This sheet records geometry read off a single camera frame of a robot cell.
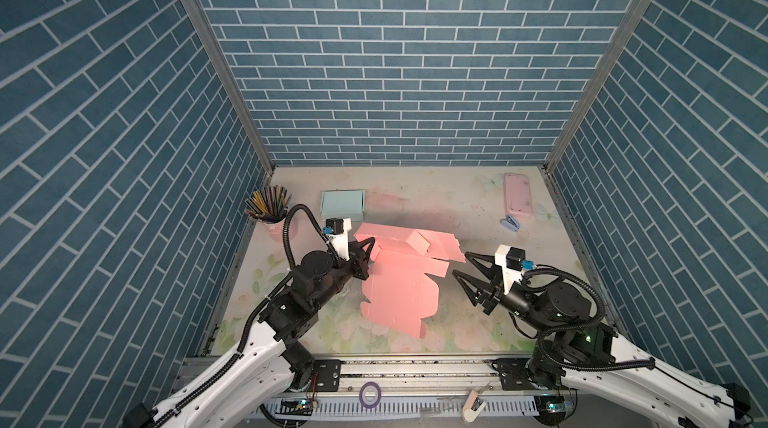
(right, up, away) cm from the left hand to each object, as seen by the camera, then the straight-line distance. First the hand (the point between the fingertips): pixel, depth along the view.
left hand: (376, 241), depth 71 cm
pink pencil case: (+50, +11, +40) cm, 65 cm away
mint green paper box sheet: (-15, +8, +34) cm, 38 cm away
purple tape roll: (-2, -39, -1) cm, 39 cm away
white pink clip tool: (+21, -38, -4) cm, 44 cm away
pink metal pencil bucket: (-33, 0, +20) cm, 38 cm away
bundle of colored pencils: (-36, +8, +23) cm, 43 cm away
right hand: (+18, -3, -9) cm, 20 cm away
